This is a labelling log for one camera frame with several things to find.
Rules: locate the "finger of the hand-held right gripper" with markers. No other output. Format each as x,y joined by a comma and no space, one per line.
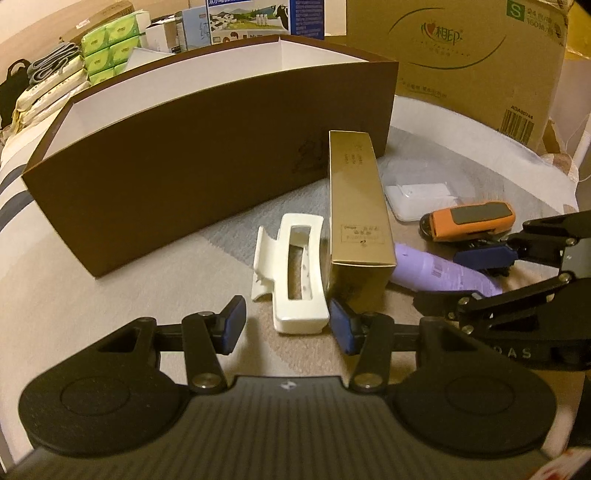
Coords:
485,258
508,297

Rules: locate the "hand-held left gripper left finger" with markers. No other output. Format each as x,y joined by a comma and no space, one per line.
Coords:
233,323

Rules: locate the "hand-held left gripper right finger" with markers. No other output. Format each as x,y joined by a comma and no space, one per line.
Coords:
341,327

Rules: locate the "orange and grey utility knife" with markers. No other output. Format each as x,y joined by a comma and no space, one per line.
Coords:
471,221

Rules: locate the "white hair claw clip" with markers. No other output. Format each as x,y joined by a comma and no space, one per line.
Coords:
300,314

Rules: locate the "purple plastic bottle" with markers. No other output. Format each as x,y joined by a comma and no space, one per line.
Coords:
429,272

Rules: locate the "clear plastic case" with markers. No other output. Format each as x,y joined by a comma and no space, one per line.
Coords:
415,198

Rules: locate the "gold rectangular box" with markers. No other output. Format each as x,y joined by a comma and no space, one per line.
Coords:
360,207

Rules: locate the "brown cardboard box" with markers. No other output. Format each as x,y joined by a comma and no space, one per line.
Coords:
184,184
97,21

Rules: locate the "torn cardboard sheet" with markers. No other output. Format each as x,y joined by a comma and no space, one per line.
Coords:
558,136

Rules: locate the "large tan cardboard box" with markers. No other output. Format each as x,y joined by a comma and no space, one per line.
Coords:
452,60

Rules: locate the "white box lid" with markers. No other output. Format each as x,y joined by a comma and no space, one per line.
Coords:
147,57

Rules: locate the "stack of cream packets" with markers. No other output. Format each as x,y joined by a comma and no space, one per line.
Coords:
51,97

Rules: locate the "small white box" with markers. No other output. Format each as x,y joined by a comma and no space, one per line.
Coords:
161,37

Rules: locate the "blue milk carton case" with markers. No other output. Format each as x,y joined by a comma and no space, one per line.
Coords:
249,23

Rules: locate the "stack of green tissue packs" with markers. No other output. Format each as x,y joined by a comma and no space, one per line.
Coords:
115,46

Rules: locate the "folded grey towel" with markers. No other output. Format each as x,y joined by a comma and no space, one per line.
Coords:
53,62

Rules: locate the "black bag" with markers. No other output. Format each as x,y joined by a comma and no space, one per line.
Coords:
11,92

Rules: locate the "flat brown cardboard box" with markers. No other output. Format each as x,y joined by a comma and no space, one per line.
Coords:
97,21

